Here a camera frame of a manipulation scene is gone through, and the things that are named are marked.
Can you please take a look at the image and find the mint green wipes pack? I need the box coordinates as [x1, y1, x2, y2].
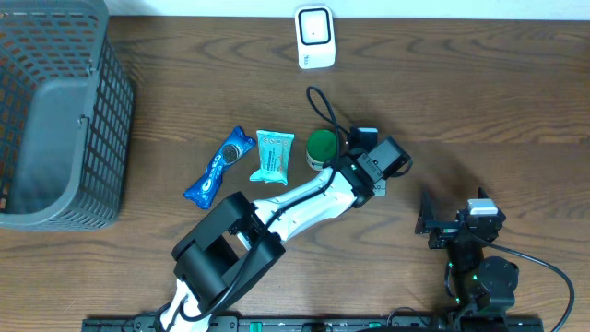
[250, 129, 295, 185]

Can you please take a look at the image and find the green lid white jar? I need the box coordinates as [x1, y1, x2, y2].
[306, 129, 338, 171]

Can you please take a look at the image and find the grey plastic mesh basket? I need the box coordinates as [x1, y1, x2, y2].
[1, 1, 135, 231]

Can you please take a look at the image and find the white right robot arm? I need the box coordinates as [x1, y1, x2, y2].
[415, 188, 519, 331]

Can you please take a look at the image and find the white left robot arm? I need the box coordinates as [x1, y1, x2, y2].
[157, 137, 412, 331]

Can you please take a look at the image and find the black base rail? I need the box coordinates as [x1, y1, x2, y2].
[81, 315, 544, 332]

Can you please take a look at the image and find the blue Oreo cookie pack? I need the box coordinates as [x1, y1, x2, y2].
[183, 126, 256, 210]

